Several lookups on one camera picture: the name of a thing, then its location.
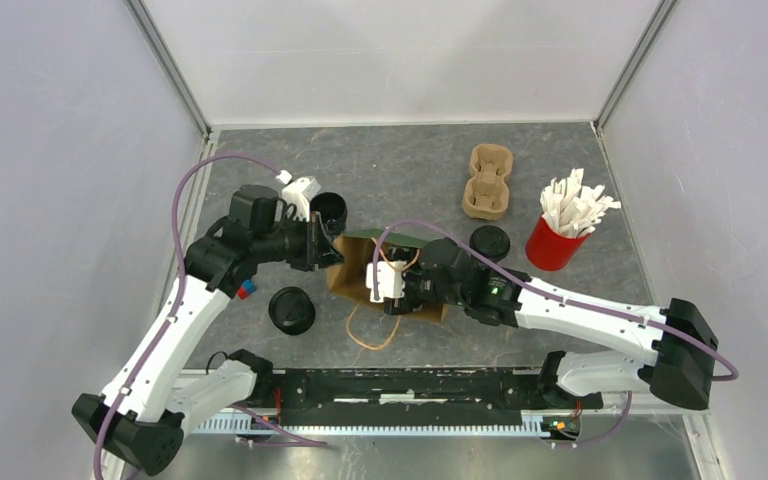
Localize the red cup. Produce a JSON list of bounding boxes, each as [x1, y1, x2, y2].
[[525, 217, 589, 271]]

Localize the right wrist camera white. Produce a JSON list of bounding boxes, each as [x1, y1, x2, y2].
[[365, 260, 407, 303]]

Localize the cardboard two-cup carrier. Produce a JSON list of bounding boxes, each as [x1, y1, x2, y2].
[[462, 143, 514, 221]]

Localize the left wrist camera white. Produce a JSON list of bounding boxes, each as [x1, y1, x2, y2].
[[281, 176, 321, 222]]

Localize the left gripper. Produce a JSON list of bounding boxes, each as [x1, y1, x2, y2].
[[253, 211, 345, 273]]

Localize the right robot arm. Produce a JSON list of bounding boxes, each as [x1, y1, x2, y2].
[[365, 238, 720, 410]]

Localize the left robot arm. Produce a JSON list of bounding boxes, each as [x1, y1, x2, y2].
[[72, 183, 348, 476]]

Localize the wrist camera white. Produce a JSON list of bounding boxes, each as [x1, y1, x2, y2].
[[281, 176, 321, 222], [365, 260, 407, 303]]

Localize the slotted cable duct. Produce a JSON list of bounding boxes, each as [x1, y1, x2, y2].
[[193, 409, 580, 441]]

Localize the black coffee cup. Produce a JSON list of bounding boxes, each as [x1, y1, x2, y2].
[[310, 192, 348, 237], [469, 225, 511, 262]]

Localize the green paper bag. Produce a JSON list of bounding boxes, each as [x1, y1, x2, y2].
[[326, 229, 449, 351]]

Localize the red blue toy block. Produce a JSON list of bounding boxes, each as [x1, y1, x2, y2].
[[236, 279, 257, 300]]

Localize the white paper stick bundle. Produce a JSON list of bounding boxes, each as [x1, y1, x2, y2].
[[540, 168, 622, 239]]

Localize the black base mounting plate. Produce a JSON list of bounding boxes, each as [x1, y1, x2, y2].
[[272, 367, 603, 427]]

